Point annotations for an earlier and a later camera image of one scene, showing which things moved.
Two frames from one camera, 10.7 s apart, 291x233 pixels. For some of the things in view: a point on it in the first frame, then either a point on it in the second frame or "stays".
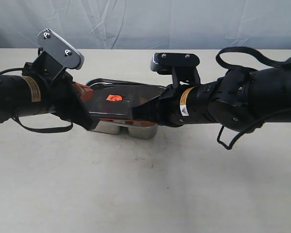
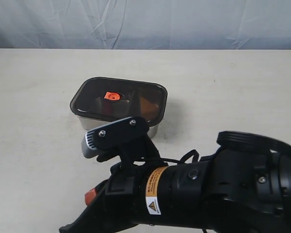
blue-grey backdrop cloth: x=148 y=24 stays
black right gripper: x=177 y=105 → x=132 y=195
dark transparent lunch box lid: x=115 y=98 stays
